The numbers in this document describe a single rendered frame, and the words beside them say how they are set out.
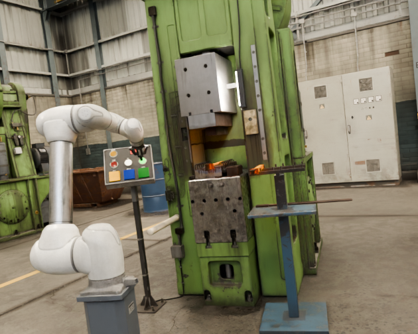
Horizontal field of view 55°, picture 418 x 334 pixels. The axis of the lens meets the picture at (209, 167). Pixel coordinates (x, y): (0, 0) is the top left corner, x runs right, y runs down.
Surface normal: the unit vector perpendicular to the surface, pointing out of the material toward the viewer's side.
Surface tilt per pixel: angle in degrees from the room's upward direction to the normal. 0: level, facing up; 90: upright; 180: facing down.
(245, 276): 89
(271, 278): 90
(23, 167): 79
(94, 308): 90
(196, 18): 90
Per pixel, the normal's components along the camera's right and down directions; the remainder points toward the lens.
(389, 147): -0.49, 0.11
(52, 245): -0.15, -0.26
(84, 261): -0.20, 0.09
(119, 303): 0.57, -0.01
